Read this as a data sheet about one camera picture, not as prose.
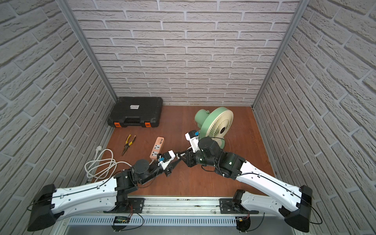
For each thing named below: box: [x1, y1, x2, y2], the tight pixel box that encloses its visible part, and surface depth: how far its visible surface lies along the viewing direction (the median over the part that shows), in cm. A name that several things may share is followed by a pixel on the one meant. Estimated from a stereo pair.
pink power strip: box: [149, 136, 165, 160], surface depth 94 cm
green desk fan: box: [194, 106, 235, 150], surface depth 74 cm
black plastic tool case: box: [107, 96, 164, 128], surface depth 109 cm
